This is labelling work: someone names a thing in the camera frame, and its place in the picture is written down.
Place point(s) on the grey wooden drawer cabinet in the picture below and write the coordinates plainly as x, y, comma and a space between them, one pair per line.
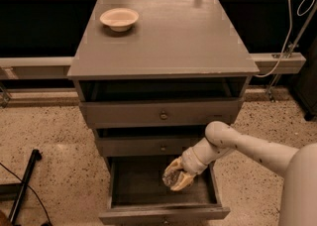
177, 50

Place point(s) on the grey open bottom drawer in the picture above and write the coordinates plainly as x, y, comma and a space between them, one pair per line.
137, 194

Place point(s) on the grey top drawer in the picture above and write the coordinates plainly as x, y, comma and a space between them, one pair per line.
132, 114

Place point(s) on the beige paper bowl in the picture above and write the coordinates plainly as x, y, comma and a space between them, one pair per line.
119, 19

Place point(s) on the black metal stand leg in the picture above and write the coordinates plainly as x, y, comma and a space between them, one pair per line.
15, 192

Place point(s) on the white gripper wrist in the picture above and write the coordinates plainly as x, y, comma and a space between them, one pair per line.
190, 161

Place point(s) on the clear plastic water bottle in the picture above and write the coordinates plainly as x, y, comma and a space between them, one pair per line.
170, 178

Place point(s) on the thin metal support rod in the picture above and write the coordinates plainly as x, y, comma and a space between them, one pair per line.
288, 48

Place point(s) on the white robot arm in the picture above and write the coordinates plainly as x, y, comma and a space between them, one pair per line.
297, 167

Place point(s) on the grey middle drawer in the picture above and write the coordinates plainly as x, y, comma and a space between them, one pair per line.
145, 146

